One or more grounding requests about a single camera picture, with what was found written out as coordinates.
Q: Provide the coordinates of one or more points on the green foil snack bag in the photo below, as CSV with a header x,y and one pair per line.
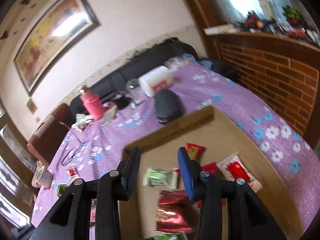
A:
x,y
169,236

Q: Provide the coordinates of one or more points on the framed horse painting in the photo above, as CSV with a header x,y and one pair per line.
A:
x,y
61,26

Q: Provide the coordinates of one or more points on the white plastic jar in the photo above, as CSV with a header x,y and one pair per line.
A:
x,y
155,80

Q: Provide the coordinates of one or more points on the purple floral tablecloth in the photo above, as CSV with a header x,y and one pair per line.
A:
x,y
197,88

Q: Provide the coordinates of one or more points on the small white red packet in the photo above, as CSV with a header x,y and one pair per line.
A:
x,y
72,173

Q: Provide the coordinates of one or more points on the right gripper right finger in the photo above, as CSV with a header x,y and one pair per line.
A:
x,y
248,217

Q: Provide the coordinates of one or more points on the small red candy packet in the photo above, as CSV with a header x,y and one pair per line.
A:
x,y
194,151

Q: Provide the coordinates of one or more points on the white crumpled cloth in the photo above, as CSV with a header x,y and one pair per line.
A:
x,y
81,122

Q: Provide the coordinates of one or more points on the pale green white packet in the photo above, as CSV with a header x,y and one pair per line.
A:
x,y
154,177

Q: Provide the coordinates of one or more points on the white ceramic mug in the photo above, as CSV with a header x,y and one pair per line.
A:
x,y
42,178

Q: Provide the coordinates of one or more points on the clear glass cup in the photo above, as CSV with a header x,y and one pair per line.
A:
x,y
135,91

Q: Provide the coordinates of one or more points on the small black lighter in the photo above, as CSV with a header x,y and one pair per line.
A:
x,y
135,104

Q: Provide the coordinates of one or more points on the black textured glasses case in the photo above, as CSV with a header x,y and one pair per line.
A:
x,y
168,106

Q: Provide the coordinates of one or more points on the black rimmed eyeglasses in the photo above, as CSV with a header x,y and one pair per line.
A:
x,y
73,145

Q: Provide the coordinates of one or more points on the red white snack packet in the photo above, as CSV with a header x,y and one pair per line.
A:
x,y
232,168

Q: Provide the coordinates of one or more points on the brown chair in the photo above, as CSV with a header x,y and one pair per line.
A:
x,y
45,141

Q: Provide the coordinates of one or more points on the wooden brick-pattern counter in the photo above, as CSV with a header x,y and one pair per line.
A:
x,y
281,71

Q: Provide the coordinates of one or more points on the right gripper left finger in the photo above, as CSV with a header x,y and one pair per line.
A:
x,y
69,217

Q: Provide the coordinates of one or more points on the white flat box on counter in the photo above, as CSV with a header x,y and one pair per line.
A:
x,y
221,29

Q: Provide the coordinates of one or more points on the black leather sofa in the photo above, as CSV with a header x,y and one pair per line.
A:
x,y
141,63

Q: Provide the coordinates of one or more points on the pink knit-sleeved thermos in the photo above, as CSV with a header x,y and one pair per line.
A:
x,y
91,102

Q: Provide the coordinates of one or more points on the small notebook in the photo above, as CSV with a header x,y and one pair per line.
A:
x,y
109,115

